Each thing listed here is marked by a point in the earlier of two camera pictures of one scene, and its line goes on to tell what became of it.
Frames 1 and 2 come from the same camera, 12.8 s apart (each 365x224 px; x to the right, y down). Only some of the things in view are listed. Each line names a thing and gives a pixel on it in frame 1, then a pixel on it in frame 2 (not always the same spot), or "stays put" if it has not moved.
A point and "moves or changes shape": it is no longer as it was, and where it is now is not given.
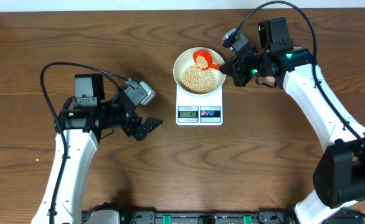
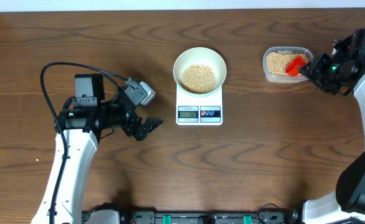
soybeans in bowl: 197,80 stays put
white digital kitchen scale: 199,111 stays put
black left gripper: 129,127 stays put
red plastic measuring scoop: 203,58 moves or changes shape
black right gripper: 235,71 → 312,73
